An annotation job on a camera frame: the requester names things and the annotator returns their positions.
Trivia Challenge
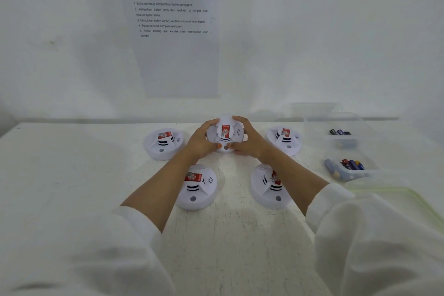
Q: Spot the person's right forearm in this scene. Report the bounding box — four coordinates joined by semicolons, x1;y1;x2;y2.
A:
258;149;331;217

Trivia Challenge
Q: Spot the white smoke detector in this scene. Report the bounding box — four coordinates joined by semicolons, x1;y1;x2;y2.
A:
173;163;219;211
250;163;295;210
206;115;249;154
265;125;304;157
142;129;186;161

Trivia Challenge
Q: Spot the person's white shirt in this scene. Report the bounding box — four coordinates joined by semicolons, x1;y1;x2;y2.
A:
0;183;444;296

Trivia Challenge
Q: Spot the green-rimmed clear plastic lid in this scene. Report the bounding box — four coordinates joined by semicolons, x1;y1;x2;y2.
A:
346;181;444;237

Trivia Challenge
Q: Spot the blue and white battery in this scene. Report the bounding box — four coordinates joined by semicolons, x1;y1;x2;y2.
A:
324;159;340;179

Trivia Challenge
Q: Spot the printed instruction sheet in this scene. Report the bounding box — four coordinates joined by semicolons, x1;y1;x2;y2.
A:
129;0;223;99

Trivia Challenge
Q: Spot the person's left forearm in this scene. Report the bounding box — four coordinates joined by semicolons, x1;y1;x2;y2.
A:
120;148;209;234

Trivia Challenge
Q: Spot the person's right hand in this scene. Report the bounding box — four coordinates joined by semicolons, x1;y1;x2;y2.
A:
229;115;275;165

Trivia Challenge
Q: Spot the clear plastic container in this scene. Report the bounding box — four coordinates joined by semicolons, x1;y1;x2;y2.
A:
323;148;382;186
303;113;372;154

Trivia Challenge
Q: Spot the person's left hand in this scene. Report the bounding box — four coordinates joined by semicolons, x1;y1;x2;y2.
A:
187;119;222;162

